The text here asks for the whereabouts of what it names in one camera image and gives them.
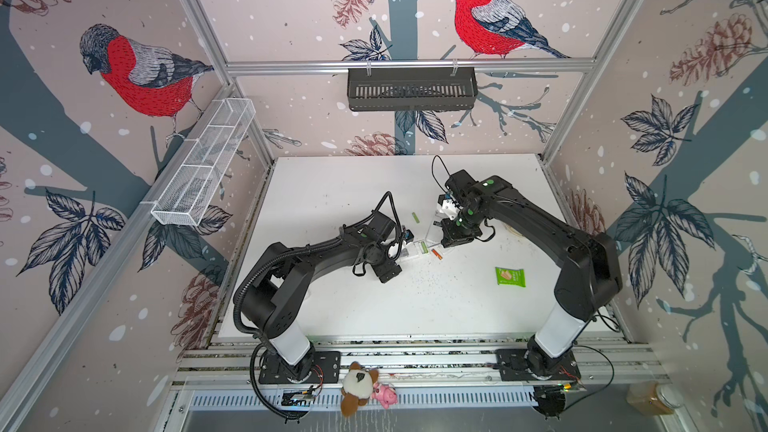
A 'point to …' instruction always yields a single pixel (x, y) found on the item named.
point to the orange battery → (437, 254)
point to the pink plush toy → (386, 395)
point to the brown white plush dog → (358, 382)
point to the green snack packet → (507, 276)
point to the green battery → (415, 217)
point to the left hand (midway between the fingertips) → (389, 260)
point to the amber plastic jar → (654, 398)
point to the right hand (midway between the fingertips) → (443, 245)
